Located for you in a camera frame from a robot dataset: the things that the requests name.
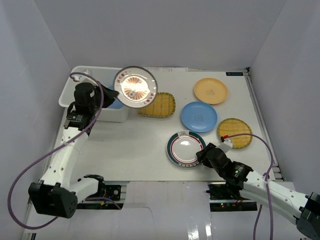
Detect light blue plate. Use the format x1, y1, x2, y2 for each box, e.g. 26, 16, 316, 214
180, 101, 218, 133
103, 86, 124, 109

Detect blue table label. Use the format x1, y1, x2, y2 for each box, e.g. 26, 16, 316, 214
225, 72, 244, 77

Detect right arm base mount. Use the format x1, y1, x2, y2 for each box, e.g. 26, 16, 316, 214
206, 182, 258, 213

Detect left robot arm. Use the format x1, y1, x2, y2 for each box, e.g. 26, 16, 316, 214
28, 82, 119, 219

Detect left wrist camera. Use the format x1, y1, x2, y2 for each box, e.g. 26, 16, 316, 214
71, 69, 94, 84

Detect green rimmed white plate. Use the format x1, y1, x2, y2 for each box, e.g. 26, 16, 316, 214
165, 130, 206, 168

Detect yellow round plate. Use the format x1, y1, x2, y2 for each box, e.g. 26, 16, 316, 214
193, 77, 228, 105

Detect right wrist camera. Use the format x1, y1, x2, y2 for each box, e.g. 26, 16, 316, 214
218, 135, 233, 153

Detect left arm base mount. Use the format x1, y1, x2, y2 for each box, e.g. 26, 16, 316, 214
77, 184, 126, 210

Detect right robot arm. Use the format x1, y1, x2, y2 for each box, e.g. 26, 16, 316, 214
196, 143, 320, 240

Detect bamboo pattern round plate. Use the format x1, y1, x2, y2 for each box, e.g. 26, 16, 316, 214
217, 118, 253, 150

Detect white plastic bin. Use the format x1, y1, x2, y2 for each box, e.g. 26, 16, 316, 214
58, 65, 129, 123

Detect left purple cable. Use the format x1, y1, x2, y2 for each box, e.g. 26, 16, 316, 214
7, 72, 122, 230

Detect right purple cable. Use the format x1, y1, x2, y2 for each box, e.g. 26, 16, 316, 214
224, 133, 274, 240

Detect white paper sheets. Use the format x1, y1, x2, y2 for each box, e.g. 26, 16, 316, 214
145, 67, 189, 73

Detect sunburst pattern round plate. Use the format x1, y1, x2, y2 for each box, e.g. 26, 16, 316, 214
113, 66, 158, 109

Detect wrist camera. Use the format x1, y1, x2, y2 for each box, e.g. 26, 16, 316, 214
71, 69, 94, 84
218, 135, 233, 153

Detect purple cable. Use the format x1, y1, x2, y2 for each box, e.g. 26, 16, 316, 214
7, 72, 122, 230
224, 133, 274, 240

